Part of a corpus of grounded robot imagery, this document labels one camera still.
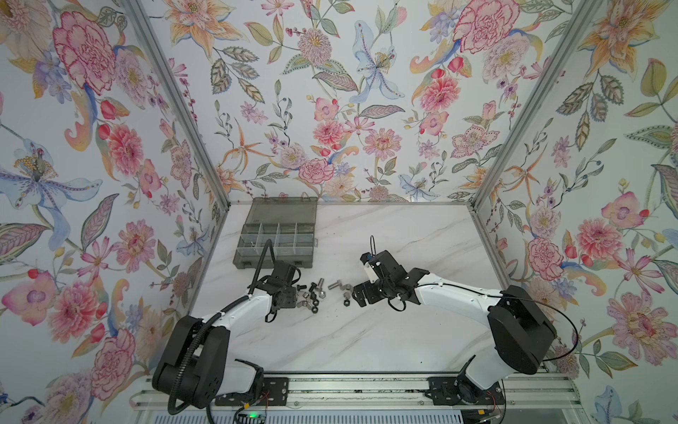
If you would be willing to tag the short silver hex bolt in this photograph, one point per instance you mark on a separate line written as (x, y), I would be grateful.
(337, 284)

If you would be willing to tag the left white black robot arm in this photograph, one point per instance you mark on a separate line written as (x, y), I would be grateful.
(194, 369)

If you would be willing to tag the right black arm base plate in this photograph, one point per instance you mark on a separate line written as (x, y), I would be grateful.
(452, 391)

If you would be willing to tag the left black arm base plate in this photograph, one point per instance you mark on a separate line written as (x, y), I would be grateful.
(270, 391)

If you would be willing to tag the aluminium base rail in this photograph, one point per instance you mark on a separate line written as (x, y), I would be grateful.
(304, 392)

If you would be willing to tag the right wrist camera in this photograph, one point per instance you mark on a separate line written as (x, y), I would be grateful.
(369, 268)

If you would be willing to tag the aluminium corner post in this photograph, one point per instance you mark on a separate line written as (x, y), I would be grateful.
(143, 29)
(581, 19)

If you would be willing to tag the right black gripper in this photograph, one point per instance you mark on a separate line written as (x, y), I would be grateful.
(365, 287)

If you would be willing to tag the left aluminium corner post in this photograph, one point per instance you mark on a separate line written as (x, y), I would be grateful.
(143, 29)

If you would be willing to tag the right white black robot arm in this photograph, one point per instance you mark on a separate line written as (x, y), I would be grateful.
(521, 332)

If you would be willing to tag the right aluminium corner post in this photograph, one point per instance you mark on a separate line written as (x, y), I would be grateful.
(581, 19)

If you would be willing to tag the grey plastic organizer box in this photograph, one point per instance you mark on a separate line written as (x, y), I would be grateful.
(289, 223)

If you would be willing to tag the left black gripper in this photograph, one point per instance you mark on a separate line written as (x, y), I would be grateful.
(292, 294)

